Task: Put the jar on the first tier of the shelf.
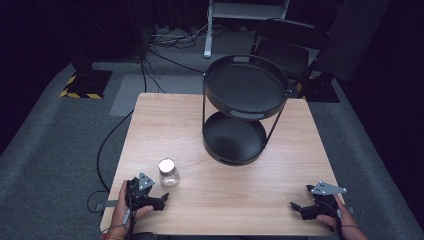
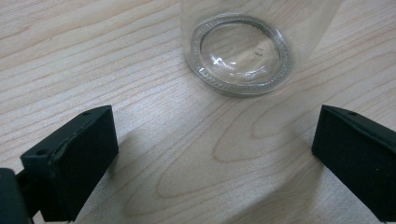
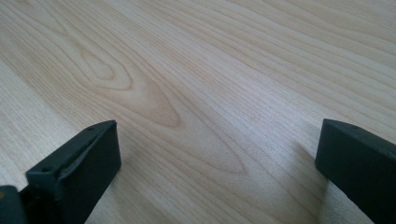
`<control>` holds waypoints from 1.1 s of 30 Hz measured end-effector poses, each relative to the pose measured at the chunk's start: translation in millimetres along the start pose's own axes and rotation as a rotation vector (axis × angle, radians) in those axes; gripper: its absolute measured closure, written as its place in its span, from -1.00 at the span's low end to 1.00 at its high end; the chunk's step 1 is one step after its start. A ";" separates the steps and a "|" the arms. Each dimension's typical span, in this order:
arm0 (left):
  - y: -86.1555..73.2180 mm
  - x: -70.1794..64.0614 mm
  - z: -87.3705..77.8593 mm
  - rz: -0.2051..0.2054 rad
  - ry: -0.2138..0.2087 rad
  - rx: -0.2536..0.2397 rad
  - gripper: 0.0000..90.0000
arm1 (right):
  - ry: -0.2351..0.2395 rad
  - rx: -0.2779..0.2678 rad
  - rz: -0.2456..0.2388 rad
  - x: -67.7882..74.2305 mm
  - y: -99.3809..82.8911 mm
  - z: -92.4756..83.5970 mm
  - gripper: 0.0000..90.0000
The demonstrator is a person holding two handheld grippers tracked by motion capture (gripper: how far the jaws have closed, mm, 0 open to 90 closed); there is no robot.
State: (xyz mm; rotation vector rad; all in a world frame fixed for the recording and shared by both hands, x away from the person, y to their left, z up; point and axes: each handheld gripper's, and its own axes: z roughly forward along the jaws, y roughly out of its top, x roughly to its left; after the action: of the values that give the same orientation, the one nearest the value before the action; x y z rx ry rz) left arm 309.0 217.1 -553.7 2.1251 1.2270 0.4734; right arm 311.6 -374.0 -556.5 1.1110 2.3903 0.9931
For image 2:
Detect clear glass bottle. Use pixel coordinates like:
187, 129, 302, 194
179, 0, 344, 97

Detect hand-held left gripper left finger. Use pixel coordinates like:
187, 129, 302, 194
20, 105, 120, 223

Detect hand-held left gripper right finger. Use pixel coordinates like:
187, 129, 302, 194
311, 105, 396, 223

